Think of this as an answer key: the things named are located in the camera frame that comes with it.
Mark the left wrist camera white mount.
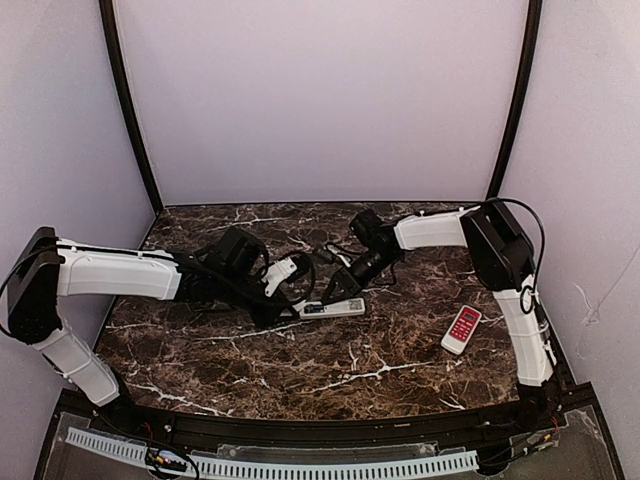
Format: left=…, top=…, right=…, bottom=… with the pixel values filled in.
left=260, top=257, right=308, bottom=298

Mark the red white remote control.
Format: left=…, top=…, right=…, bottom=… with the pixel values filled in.
left=440, top=305, right=482, bottom=355

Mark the black frame post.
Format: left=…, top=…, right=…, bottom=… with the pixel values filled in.
left=98, top=0, right=164, bottom=216
left=485, top=0, right=543, bottom=199

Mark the left black frame post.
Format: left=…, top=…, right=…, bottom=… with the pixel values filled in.
left=98, top=0, right=164, bottom=216

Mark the black front rail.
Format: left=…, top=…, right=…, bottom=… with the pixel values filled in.
left=138, top=403, right=518, bottom=449

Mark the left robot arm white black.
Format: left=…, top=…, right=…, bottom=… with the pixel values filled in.
left=1, top=227, right=315, bottom=407

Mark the white air conditioner remote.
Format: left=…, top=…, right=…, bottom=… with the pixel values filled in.
left=296, top=298, right=366, bottom=320

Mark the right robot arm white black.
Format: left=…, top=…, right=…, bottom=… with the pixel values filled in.
left=321, top=198, right=561, bottom=430

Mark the right black frame post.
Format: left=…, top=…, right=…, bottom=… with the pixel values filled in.
left=485, top=0, right=543, bottom=199

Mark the white slotted cable duct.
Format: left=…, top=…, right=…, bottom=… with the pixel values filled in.
left=65, top=427, right=479, bottom=479

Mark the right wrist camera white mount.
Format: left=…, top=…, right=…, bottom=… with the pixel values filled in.
left=313, top=245, right=351, bottom=267

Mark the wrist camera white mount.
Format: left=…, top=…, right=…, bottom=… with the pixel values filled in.
left=260, top=257, right=308, bottom=298
left=313, top=245, right=351, bottom=267

